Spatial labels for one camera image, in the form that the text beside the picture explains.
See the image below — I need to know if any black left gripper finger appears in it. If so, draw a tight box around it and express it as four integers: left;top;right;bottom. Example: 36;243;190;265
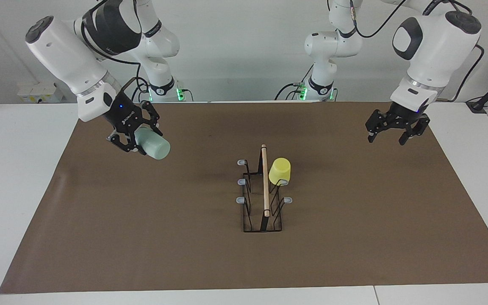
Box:
398;114;431;146
365;109;393;143

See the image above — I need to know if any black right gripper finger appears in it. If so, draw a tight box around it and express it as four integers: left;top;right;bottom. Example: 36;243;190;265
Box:
108;127;148;156
138;100;163;137

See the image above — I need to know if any pale green plastic cup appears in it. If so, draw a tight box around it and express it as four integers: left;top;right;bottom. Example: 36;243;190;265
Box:
135;128;171;161

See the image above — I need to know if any yellow plastic cup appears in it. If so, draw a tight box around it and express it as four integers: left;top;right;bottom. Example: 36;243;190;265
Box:
268;158;292;186

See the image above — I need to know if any white power strip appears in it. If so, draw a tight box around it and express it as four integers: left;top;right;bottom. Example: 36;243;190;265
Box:
17;82;64;103

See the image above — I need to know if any brown table mat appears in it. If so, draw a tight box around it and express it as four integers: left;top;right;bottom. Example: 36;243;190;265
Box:
0;102;488;294

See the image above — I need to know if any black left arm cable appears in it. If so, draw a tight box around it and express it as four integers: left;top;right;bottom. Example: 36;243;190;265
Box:
350;0;485;103

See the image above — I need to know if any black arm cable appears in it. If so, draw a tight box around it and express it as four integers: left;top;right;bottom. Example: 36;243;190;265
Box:
350;0;485;103
81;19;149;102

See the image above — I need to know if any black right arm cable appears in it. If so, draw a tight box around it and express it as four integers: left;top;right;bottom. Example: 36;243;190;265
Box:
81;19;149;102

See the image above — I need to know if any black base cable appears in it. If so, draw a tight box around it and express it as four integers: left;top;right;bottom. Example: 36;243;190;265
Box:
274;64;315;101

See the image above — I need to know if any black wire cup rack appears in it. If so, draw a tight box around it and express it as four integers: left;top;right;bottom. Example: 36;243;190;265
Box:
236;144;293;233

